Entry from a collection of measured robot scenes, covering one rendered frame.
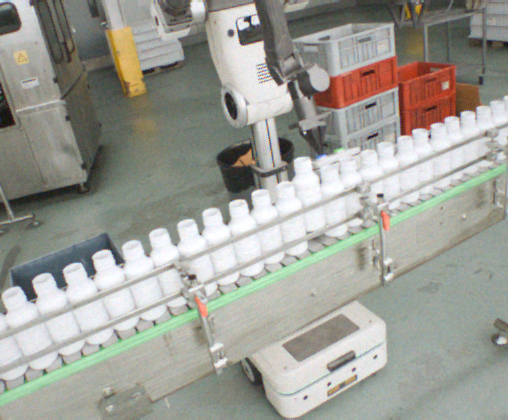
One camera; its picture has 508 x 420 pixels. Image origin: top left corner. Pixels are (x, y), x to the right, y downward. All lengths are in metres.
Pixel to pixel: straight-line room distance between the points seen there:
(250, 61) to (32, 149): 3.32
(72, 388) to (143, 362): 0.15
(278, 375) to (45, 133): 3.32
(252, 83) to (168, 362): 0.93
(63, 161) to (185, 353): 3.74
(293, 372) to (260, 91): 1.01
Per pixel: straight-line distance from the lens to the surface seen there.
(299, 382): 1.92
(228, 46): 1.61
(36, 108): 4.56
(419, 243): 1.35
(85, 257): 1.61
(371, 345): 2.06
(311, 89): 1.25
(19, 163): 4.78
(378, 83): 3.59
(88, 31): 13.04
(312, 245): 1.16
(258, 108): 1.66
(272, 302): 1.12
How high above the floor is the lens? 1.60
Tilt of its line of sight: 27 degrees down
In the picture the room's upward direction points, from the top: 11 degrees counter-clockwise
